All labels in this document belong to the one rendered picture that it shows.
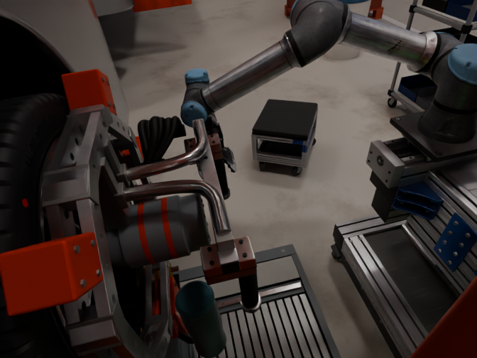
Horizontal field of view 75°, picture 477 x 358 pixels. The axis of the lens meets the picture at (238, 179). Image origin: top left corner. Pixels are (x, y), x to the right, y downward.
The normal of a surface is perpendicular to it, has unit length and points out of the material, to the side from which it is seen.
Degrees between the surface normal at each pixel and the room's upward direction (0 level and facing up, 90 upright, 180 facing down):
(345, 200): 0
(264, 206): 0
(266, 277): 0
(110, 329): 45
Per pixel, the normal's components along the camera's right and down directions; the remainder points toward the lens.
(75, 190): 0.09, -0.07
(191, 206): -0.04, -0.60
